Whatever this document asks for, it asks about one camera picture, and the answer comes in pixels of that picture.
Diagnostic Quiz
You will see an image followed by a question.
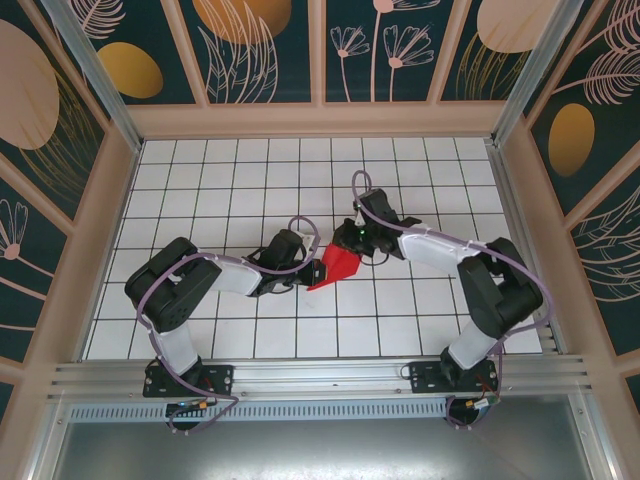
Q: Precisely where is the red cloth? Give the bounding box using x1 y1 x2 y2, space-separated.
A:
305 242 362 292

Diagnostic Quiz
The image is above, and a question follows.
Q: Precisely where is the grey metal sheet panel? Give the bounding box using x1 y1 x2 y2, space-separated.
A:
19 394 621 480

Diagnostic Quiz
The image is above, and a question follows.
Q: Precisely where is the small electronics board with connector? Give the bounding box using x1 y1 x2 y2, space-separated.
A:
165 398 214 417
462 395 504 416

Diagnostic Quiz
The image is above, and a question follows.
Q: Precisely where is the long aluminium mounting rail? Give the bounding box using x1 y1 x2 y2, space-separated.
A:
47 353 594 402

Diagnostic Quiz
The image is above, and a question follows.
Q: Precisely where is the grey slotted cable duct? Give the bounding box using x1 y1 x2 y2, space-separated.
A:
67 397 451 422

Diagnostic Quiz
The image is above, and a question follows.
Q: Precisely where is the aluminium table side rail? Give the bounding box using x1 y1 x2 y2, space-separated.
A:
485 142 569 357

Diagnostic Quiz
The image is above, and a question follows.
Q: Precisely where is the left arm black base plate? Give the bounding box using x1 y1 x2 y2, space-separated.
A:
142 363 236 400

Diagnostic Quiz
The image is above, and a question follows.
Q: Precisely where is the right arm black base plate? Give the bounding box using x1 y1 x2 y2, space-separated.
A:
408 359 501 395

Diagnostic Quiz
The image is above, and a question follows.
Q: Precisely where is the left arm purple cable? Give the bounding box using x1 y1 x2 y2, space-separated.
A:
137 214 324 436

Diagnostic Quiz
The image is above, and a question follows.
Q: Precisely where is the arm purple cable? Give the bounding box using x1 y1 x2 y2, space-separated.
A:
351 169 556 432
137 214 324 436

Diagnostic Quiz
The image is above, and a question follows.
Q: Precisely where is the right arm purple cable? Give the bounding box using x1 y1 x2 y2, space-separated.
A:
351 169 556 432

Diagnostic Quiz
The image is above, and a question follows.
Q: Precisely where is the aluminium frame post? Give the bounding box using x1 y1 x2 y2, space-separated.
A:
491 0 586 147
40 0 145 155

